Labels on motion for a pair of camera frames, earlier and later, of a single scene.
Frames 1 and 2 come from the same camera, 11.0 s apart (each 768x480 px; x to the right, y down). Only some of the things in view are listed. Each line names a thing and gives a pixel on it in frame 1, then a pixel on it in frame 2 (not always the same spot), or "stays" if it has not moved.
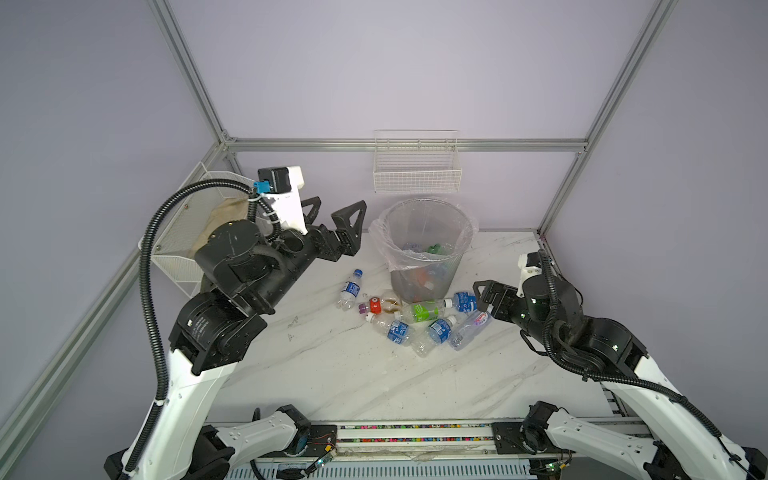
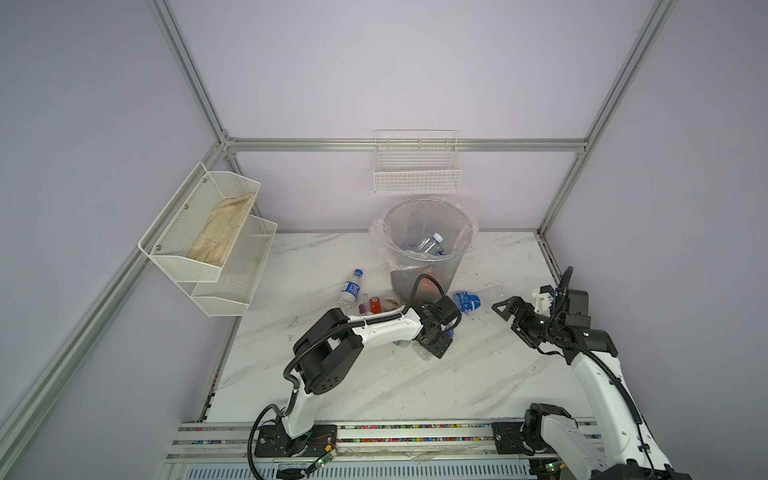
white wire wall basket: [417, 161] stays
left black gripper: [350, 240] to [442, 346]
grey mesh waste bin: [424, 241] stays
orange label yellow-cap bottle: [428, 278] to [427, 290]
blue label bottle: [462, 301] stays
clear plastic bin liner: [422, 230] stays
